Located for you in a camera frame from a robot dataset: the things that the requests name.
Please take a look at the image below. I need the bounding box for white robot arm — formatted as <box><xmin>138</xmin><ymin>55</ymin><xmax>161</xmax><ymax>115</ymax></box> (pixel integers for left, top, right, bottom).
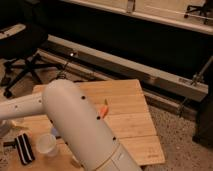
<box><xmin>0</xmin><ymin>79</ymin><xmax>142</xmax><ymax>171</ymax></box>

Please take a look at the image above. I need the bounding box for orange carrot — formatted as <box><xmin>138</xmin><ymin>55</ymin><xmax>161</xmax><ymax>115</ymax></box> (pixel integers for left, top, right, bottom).
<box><xmin>99</xmin><ymin>100</ymin><xmax>109</xmax><ymax>118</ymax></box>

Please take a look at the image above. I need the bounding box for blue sponge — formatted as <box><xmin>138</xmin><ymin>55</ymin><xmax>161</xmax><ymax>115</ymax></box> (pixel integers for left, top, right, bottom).
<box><xmin>51</xmin><ymin>128</ymin><xmax>61</xmax><ymax>139</ymax></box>

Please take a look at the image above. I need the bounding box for black office chair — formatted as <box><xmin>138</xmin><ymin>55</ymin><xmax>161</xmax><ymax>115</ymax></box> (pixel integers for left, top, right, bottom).
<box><xmin>0</xmin><ymin>0</ymin><xmax>62</xmax><ymax>98</ymax></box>

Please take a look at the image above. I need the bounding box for black chair base background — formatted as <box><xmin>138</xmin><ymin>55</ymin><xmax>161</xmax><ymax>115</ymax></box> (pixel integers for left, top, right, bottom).
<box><xmin>184</xmin><ymin>0</ymin><xmax>213</xmax><ymax>24</ymax></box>

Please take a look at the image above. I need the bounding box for long metal rail beam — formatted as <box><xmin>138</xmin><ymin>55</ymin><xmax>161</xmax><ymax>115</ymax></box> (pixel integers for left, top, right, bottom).
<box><xmin>42</xmin><ymin>35</ymin><xmax>209</xmax><ymax>102</ymax></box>

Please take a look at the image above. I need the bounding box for black cable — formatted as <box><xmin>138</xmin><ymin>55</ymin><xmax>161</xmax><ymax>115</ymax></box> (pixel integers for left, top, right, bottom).
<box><xmin>49</xmin><ymin>53</ymin><xmax>79</xmax><ymax>85</ymax></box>

